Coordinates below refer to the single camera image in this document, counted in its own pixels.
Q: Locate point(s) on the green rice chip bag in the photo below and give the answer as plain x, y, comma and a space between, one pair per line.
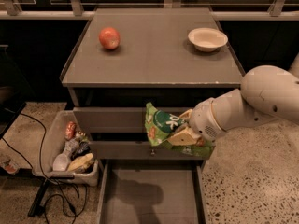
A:
160, 125

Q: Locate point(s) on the small red white packet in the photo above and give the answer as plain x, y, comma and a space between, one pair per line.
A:
9, 166

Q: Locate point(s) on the white plastic spoon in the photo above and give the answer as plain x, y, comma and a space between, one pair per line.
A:
62, 161

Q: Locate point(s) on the dark snack packet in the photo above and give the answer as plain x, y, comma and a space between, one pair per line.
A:
82, 150

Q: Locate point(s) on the grey drawer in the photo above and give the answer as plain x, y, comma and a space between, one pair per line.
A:
152, 193
111, 119
130, 150

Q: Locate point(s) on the yellow snack bag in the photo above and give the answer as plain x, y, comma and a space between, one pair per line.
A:
81, 164

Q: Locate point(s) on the grey middle drawer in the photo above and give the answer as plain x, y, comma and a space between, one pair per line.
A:
130, 150

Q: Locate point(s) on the grey top drawer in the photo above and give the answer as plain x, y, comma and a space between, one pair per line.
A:
111, 119

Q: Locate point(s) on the clear plastic storage bin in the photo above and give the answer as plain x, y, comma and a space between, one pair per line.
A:
53, 145

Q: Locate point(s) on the red apple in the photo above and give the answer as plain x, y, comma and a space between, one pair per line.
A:
109, 38

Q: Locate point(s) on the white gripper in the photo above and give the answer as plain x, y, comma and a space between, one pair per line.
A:
203, 119

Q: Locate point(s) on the white bowl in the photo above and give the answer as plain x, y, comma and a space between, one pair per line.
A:
207, 39

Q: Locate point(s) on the grey drawer cabinet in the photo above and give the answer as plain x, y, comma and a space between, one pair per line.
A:
154, 63

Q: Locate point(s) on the black stand leg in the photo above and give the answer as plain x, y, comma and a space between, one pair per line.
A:
36, 208

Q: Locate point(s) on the red snack can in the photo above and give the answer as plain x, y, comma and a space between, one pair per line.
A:
70, 130

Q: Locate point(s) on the grey bottom drawer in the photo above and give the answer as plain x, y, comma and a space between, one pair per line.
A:
152, 193

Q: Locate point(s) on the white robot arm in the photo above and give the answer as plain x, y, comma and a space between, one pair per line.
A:
266, 93

